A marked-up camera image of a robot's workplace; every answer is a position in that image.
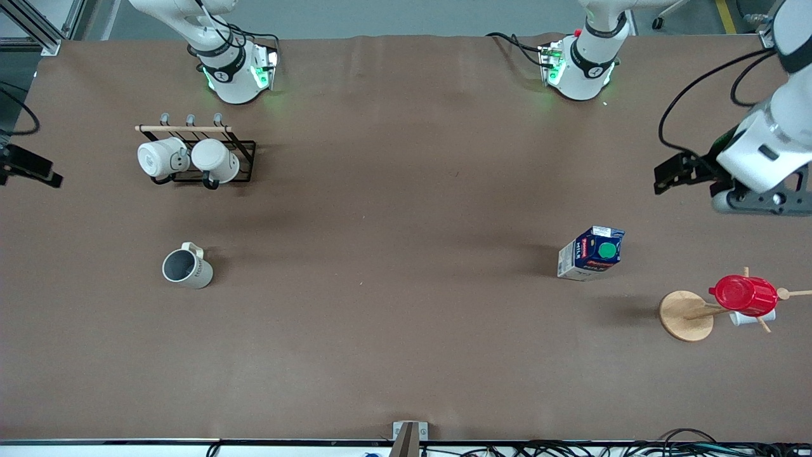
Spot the grey metal table bracket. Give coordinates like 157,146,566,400
392,421,429,457

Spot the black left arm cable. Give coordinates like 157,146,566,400
658,49,778,161

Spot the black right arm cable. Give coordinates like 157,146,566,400
190,0,280,54

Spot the white ribbed mug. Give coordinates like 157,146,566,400
138,137,191,180
191,139,241,185

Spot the white mug with grey inside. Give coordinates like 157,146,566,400
162,242,214,290

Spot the aluminium frame profile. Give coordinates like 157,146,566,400
0,0,88,57

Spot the black cable bundle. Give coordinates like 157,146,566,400
206,428,812,457

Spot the blue milk carton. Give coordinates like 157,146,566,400
558,226,626,281

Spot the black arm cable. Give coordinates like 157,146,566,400
658,49,778,161
190,0,280,54

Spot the red plastic cup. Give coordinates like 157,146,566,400
709,275,780,317

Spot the wooden mug tree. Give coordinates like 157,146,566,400
658,267,812,343

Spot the black left base cable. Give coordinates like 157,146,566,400
485,31,554,69

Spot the black wire mug rack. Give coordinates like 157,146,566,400
134,113,257,190

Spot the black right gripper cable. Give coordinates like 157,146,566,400
0,81,41,136

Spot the small white cup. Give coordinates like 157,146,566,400
729,309,777,328

